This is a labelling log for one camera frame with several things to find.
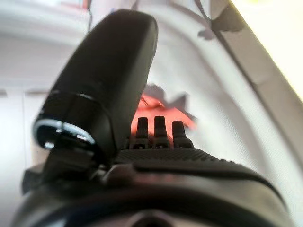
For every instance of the white bed with beige cover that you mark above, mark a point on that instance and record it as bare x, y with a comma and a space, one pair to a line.
225, 113

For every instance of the red garment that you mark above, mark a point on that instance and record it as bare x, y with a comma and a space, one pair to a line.
175, 118

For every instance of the beige upholstered bed frame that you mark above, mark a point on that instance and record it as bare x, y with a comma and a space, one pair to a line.
267, 71

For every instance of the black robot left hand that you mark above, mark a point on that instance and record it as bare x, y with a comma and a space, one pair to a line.
106, 82

